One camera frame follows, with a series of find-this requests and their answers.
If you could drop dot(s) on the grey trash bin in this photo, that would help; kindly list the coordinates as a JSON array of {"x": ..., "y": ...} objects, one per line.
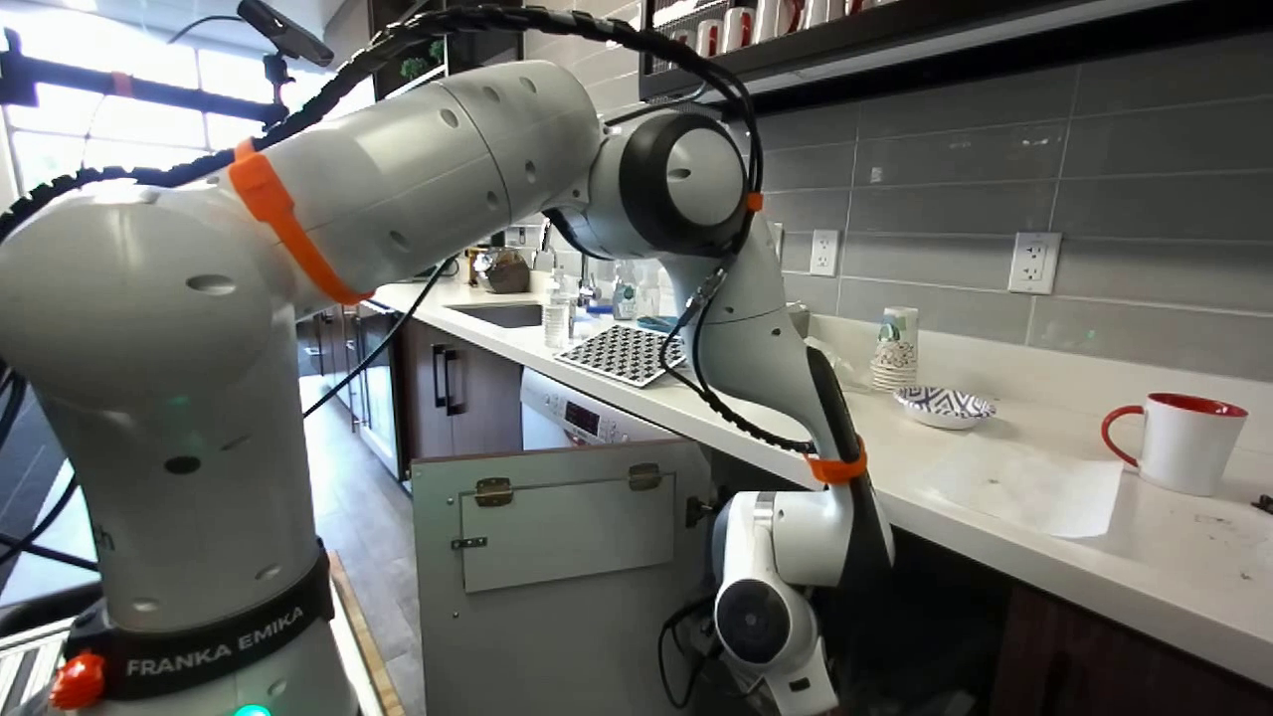
[{"x": 928, "y": 639}]

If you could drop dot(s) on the dark wall shelf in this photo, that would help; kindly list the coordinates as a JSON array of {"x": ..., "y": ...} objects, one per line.
[{"x": 956, "y": 43}]

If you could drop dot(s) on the white cabinet door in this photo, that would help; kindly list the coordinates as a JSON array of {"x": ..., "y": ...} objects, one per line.
[{"x": 557, "y": 580}]

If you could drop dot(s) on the black white checkered mat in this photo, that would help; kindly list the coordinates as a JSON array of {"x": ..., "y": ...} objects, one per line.
[{"x": 622, "y": 354}]

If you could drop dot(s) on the stainless dishwasher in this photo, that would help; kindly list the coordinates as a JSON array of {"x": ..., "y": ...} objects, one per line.
[{"x": 582, "y": 416}]

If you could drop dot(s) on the small blue patterned plate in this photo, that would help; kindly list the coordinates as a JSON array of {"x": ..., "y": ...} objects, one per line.
[{"x": 946, "y": 408}]

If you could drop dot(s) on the clear plastic water bottle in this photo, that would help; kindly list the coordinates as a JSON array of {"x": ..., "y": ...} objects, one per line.
[{"x": 557, "y": 311}]

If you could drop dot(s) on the black camera stand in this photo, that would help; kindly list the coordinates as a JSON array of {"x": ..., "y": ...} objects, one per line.
[{"x": 133, "y": 85}]

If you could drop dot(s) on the glass coffee pot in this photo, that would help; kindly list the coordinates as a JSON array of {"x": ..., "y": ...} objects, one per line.
[{"x": 503, "y": 266}]

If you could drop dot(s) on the white wall outlet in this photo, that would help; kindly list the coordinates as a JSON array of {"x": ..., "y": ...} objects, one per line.
[
  {"x": 825, "y": 253},
  {"x": 1033, "y": 262}
]

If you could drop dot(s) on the kitchen sink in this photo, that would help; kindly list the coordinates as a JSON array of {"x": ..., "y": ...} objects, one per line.
[{"x": 500, "y": 315}]

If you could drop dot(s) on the red white shelf mug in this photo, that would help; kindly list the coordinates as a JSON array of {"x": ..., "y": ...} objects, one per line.
[
  {"x": 739, "y": 24},
  {"x": 706, "y": 38},
  {"x": 775, "y": 17}
]

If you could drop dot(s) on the small clear glass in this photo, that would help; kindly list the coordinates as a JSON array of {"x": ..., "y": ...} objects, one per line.
[{"x": 895, "y": 347}]

